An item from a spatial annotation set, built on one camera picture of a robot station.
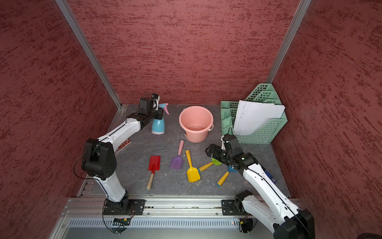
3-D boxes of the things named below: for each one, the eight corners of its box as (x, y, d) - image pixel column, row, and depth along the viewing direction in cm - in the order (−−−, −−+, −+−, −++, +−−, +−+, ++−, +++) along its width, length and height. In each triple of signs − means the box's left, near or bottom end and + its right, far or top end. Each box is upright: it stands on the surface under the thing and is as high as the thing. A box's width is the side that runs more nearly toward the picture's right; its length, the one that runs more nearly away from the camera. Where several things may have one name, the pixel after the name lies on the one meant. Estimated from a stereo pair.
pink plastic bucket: (180, 146, 99) (178, 131, 85) (182, 122, 112) (180, 105, 98) (211, 146, 99) (214, 131, 85) (210, 122, 112) (212, 105, 98)
